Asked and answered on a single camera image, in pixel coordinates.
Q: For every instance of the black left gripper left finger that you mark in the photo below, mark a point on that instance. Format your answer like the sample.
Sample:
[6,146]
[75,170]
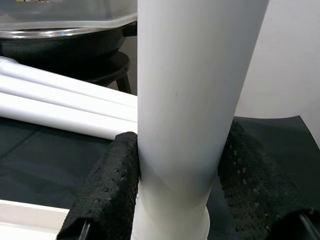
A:
[107,187]

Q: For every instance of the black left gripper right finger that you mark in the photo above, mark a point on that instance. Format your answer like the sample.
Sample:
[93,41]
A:
[257,190]

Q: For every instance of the black tablecloth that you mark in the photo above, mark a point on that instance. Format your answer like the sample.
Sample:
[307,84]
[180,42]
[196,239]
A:
[50,162]

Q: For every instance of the white plastic table top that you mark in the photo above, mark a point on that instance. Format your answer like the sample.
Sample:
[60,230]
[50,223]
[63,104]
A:
[25,220]

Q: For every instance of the black stool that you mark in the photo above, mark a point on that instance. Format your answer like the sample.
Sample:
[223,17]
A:
[117,65]

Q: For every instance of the black pan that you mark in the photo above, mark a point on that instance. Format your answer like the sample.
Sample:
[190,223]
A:
[62,50]

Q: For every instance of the clear plastic storage box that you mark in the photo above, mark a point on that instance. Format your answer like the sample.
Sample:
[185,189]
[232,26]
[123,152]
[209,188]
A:
[62,12]

